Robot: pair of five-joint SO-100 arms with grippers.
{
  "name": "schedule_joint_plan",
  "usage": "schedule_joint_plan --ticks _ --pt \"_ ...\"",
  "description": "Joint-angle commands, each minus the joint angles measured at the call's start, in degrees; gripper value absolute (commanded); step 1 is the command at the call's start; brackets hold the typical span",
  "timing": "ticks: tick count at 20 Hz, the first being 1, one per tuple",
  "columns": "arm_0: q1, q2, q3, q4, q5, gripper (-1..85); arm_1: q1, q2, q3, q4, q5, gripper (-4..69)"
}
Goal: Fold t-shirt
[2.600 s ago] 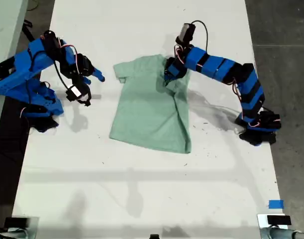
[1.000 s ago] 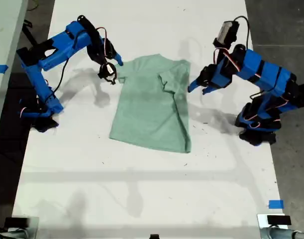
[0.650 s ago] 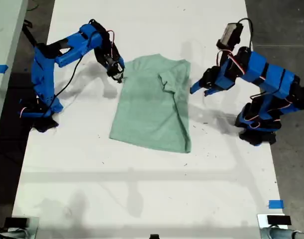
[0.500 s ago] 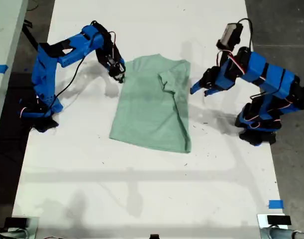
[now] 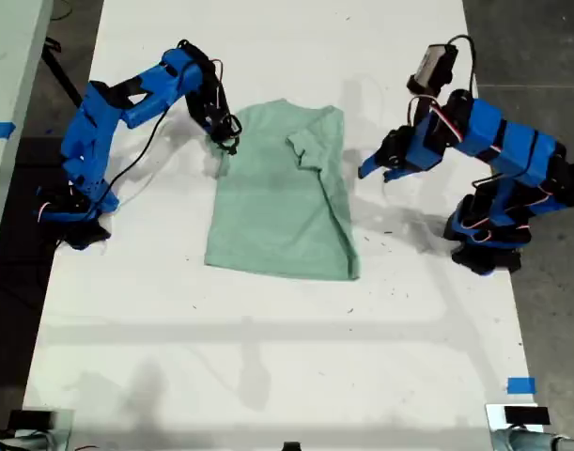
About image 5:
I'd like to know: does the pale green T-shirt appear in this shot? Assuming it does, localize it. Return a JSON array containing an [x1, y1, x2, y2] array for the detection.
[[204, 98, 363, 282]]

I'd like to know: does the black stand leg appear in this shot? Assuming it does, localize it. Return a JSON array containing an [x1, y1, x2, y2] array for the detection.
[[40, 39, 85, 109]]

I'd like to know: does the pale side table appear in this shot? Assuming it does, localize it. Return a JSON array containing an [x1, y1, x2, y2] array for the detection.
[[0, 0, 55, 278]]

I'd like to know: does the short blue tape strip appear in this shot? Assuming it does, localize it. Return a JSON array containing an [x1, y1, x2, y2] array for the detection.
[[506, 377, 536, 395]]

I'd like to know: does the small black box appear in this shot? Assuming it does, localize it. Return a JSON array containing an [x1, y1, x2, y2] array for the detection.
[[504, 406, 551, 427], [8, 409, 55, 429]]

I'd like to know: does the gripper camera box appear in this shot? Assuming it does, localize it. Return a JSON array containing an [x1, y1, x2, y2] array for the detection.
[[406, 44, 459, 93], [219, 114, 244, 138]]

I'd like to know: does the camera black stalk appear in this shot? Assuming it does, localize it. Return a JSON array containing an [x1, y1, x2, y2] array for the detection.
[[408, 86, 445, 126], [210, 133, 241, 157]]

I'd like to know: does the camera black cable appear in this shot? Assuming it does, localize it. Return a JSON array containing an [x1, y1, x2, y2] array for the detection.
[[98, 105, 173, 206], [447, 34, 476, 102]]

